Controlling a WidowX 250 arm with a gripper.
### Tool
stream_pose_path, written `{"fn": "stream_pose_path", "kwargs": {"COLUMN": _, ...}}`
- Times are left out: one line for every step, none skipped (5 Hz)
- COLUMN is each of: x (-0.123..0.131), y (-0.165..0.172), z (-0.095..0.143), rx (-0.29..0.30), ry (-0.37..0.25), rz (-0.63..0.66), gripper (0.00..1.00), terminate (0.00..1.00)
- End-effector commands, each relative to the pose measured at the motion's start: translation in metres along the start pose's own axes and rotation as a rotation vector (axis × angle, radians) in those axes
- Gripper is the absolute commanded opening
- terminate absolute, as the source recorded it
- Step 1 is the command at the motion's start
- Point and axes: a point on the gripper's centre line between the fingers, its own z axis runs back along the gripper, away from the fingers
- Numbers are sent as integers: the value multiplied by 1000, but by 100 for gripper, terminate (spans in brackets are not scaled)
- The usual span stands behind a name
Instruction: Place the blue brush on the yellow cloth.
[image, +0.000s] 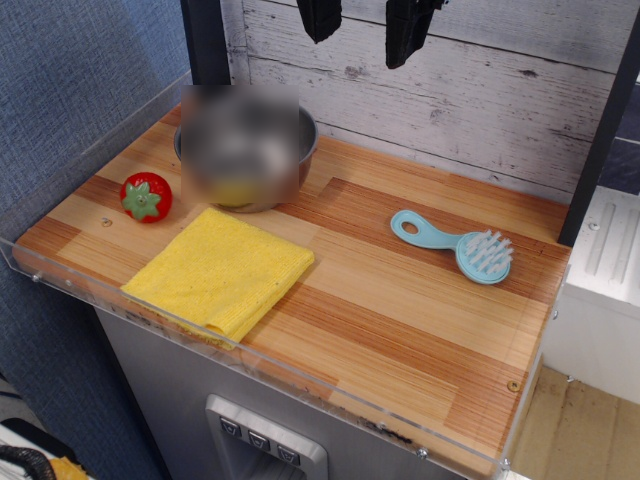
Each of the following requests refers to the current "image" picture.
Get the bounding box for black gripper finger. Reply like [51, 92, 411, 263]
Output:
[385, 0, 436, 69]
[297, 0, 342, 43]

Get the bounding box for light blue brush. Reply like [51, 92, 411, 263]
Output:
[390, 210, 514, 285]

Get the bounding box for yellow folded cloth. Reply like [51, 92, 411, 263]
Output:
[121, 208, 314, 350]

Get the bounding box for stainless steel bowl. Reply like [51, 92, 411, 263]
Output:
[174, 87, 319, 213]

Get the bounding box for red toy strawberry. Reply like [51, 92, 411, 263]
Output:
[120, 172, 173, 223]

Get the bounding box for white toy sink counter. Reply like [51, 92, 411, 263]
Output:
[542, 186, 639, 403]

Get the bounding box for grey toy fridge cabinet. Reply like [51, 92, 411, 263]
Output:
[93, 304, 469, 480]

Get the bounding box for grey dispenser button panel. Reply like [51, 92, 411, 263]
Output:
[205, 394, 329, 479]

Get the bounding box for black and yellow object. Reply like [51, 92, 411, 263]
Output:
[1, 445, 89, 480]

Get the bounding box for black left frame post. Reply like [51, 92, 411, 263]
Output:
[180, 0, 231, 86]

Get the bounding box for black frame post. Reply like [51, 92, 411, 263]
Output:
[557, 14, 639, 247]
[180, 0, 231, 86]

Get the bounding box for black right frame post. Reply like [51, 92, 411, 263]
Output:
[557, 14, 639, 247]

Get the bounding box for clear acrylic guard rail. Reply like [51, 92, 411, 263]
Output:
[0, 71, 572, 480]

